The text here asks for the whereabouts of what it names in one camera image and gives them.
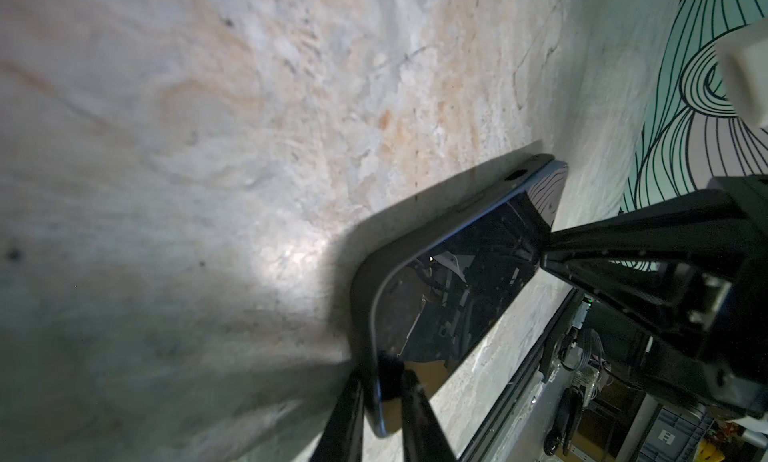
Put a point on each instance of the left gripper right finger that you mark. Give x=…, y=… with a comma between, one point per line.
x=423, y=437

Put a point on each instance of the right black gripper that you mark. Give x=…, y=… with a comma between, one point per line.
x=703, y=294

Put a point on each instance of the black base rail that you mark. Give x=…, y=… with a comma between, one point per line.
x=501, y=428

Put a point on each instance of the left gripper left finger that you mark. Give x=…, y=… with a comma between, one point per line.
x=342, y=438

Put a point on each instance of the black phone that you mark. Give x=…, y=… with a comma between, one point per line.
x=468, y=282

